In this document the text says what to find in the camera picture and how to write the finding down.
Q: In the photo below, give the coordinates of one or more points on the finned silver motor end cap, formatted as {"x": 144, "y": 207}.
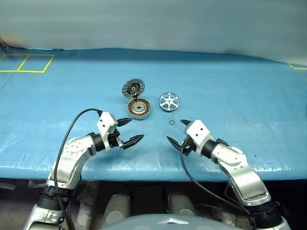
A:
{"x": 132, "y": 87}

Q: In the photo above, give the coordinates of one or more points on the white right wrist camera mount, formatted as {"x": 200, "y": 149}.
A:
{"x": 197, "y": 134}

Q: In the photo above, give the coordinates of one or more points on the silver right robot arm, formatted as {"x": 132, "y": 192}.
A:
{"x": 242, "y": 172}

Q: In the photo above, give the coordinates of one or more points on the copper wound motor stator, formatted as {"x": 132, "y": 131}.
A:
{"x": 138, "y": 109}

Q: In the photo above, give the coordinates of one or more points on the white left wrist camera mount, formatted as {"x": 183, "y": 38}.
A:
{"x": 106, "y": 122}

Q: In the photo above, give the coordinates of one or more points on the grey rounded robot leg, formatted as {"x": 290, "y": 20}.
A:
{"x": 117, "y": 208}
{"x": 180, "y": 203}

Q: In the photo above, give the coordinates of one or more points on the grey robot torso with emblem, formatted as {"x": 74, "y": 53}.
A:
{"x": 153, "y": 222}

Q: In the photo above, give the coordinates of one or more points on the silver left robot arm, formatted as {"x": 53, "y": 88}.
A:
{"x": 72, "y": 158}

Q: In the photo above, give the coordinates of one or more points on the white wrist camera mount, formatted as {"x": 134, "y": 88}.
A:
{"x": 197, "y": 134}
{"x": 106, "y": 122}

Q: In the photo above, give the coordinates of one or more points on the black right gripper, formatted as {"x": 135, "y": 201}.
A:
{"x": 188, "y": 147}

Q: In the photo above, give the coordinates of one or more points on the blue plastic table cover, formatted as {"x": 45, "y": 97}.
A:
{"x": 216, "y": 95}

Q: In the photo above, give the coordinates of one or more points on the silver spoked rotor cap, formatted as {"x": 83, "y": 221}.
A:
{"x": 169, "y": 101}

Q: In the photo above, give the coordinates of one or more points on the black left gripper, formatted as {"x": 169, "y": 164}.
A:
{"x": 113, "y": 141}

